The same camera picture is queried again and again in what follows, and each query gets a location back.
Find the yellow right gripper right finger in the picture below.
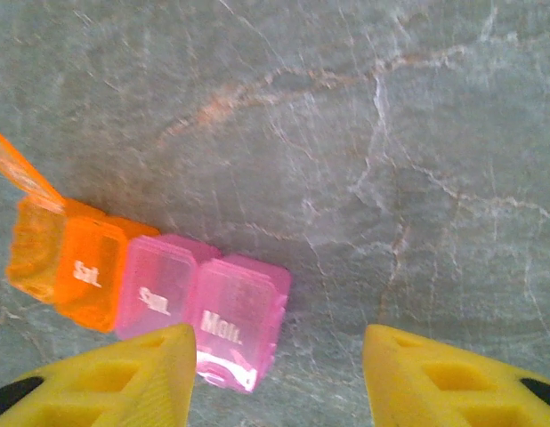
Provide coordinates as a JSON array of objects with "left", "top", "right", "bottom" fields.
[{"left": 362, "top": 324, "right": 550, "bottom": 427}]

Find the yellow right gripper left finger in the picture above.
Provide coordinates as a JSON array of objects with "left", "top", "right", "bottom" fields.
[{"left": 0, "top": 323, "right": 198, "bottom": 427}]

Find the orange and pink pill organizer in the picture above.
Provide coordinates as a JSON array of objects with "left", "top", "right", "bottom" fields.
[{"left": 0, "top": 127, "right": 293, "bottom": 395}]

